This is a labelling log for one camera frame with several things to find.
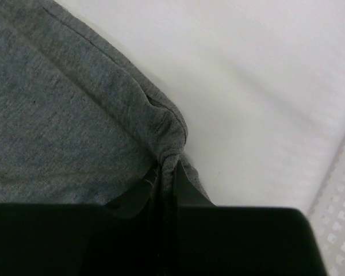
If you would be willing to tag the grey shorts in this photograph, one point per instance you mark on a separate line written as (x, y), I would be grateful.
(79, 123)

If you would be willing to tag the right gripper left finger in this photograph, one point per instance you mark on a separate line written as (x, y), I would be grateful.
(84, 239)

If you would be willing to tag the white plastic basket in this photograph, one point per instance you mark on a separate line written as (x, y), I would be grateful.
(327, 215)

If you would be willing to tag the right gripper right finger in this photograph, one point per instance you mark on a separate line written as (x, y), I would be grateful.
(225, 240)

